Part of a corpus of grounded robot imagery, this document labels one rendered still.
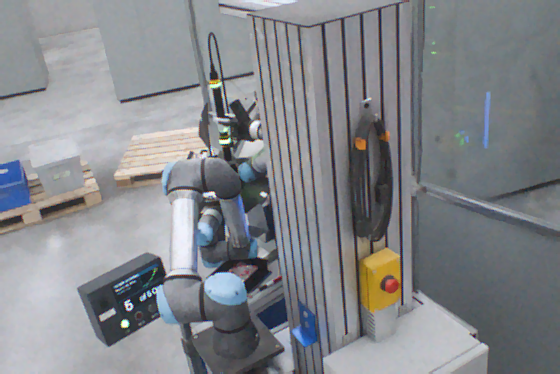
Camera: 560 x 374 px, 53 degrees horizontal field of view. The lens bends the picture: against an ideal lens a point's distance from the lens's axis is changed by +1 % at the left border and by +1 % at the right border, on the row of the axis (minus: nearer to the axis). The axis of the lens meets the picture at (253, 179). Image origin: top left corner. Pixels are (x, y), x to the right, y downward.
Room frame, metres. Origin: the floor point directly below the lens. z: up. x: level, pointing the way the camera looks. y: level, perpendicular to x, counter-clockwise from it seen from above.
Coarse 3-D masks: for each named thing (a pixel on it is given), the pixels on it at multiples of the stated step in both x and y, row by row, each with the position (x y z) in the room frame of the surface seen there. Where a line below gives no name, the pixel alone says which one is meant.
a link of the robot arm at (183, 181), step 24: (168, 168) 1.66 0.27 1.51; (192, 168) 1.64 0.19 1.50; (168, 192) 1.61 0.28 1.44; (192, 192) 1.59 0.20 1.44; (192, 216) 1.53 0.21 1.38; (192, 240) 1.47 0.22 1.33; (192, 264) 1.41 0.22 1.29; (168, 288) 1.34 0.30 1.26; (192, 288) 1.33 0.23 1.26; (168, 312) 1.29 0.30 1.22; (192, 312) 1.28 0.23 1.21
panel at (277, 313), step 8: (272, 304) 1.81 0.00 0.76; (280, 304) 1.83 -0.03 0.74; (264, 312) 1.78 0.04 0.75; (272, 312) 1.80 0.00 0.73; (280, 312) 1.82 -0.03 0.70; (264, 320) 1.78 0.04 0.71; (272, 320) 1.80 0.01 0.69; (280, 320) 1.82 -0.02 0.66; (272, 328) 1.79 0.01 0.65; (200, 360) 1.59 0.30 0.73
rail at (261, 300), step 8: (280, 280) 1.83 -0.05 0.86; (272, 288) 1.79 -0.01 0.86; (280, 288) 1.81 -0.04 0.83; (256, 296) 1.75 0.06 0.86; (264, 296) 1.78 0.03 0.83; (272, 296) 1.79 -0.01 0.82; (280, 296) 1.81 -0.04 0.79; (248, 304) 1.72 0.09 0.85; (256, 304) 1.74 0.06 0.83; (264, 304) 1.77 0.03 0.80; (256, 312) 1.74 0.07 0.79; (184, 344) 1.57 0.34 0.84; (192, 344) 1.57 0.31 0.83; (192, 352) 1.57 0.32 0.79
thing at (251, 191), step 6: (240, 180) 2.13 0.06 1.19; (258, 180) 2.09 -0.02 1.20; (264, 180) 2.07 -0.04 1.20; (246, 186) 2.06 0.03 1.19; (252, 186) 2.05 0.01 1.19; (258, 186) 2.04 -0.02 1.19; (264, 186) 2.02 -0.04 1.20; (246, 192) 2.02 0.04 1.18; (252, 192) 2.01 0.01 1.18; (258, 192) 2.00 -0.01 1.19; (264, 192) 1.99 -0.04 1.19; (246, 198) 1.99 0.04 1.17; (252, 198) 1.98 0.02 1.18; (258, 198) 1.96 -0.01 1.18; (246, 204) 1.96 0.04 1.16; (252, 204) 1.94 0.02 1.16; (246, 210) 1.93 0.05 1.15
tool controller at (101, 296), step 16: (144, 256) 1.57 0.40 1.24; (112, 272) 1.51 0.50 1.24; (128, 272) 1.47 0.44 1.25; (144, 272) 1.48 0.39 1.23; (160, 272) 1.51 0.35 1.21; (80, 288) 1.45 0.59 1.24; (96, 288) 1.41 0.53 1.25; (112, 288) 1.42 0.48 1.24; (128, 288) 1.44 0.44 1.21; (144, 288) 1.46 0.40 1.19; (96, 304) 1.38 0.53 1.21; (112, 304) 1.40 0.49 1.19; (144, 304) 1.44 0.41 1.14; (96, 320) 1.37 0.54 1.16; (112, 320) 1.38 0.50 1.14; (128, 320) 1.40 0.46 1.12; (144, 320) 1.42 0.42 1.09; (112, 336) 1.36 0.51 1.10
